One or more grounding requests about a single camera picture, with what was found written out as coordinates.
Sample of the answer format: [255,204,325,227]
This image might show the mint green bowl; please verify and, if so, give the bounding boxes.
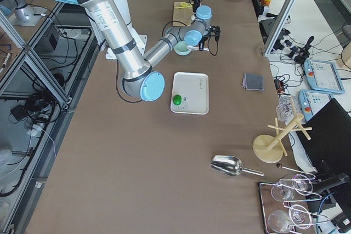
[174,41,191,56]

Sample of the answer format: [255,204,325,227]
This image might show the yellow plastic knife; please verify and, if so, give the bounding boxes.
[174,5,193,9]

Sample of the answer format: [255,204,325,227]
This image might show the wooden cutting board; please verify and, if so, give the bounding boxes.
[172,2,194,26]

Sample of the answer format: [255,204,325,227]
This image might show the cream rabbit tray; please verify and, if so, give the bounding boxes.
[170,72,209,115]

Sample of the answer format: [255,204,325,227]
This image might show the green lime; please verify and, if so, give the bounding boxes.
[172,94,182,106]

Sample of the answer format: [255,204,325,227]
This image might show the grey folded cloth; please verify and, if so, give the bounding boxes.
[242,73,264,91]

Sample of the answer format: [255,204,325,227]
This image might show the clear plastic container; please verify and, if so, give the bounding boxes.
[276,95,301,123]

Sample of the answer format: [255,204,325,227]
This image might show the wooden mug tree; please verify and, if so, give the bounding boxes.
[252,97,312,163]

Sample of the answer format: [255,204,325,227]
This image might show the lower teach pendant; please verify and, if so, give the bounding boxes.
[298,89,334,121]

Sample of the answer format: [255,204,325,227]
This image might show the teach pendant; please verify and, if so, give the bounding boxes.
[303,59,345,94]
[298,89,334,121]

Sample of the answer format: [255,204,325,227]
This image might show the upper teach pendant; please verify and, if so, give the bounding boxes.
[303,59,345,94]

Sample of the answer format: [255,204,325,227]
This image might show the metal scoop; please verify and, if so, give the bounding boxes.
[211,155,264,176]

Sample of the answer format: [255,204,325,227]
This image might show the black monitor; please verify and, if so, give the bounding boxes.
[297,99,350,175]

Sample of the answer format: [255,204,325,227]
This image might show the upper wine glass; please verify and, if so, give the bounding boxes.
[271,174,313,202]

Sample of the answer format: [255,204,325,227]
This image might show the wine glass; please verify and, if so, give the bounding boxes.
[268,204,312,233]
[271,174,313,202]

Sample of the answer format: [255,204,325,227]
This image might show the lower wine glass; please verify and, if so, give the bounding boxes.
[268,204,312,233]

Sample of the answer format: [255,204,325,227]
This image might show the aluminium frame post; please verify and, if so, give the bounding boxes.
[262,0,296,58]

